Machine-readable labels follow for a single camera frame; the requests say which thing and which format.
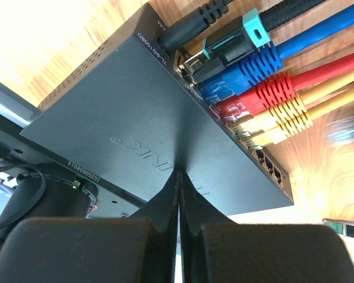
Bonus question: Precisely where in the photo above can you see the yellow ethernet cable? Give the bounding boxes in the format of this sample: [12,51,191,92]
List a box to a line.
[247,85,354,147]
[231,70,354,135]

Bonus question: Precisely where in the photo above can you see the black network switch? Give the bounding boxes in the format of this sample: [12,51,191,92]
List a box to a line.
[21,4,293,215]

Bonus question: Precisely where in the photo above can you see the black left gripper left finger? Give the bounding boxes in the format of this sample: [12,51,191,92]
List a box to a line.
[0,171,179,282]

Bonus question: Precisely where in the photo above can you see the black braided ethernet cable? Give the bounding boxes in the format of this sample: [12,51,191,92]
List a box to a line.
[178,0,328,85]

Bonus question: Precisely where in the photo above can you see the black power cable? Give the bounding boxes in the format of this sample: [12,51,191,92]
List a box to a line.
[158,0,234,52]

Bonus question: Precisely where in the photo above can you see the blue ethernet cable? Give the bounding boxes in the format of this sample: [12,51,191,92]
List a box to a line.
[199,1,354,103]

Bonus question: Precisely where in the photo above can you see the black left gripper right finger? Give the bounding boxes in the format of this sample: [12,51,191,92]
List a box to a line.
[179,172,354,282]

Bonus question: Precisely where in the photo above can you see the red ethernet cable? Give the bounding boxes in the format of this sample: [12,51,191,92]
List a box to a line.
[217,48,354,121]

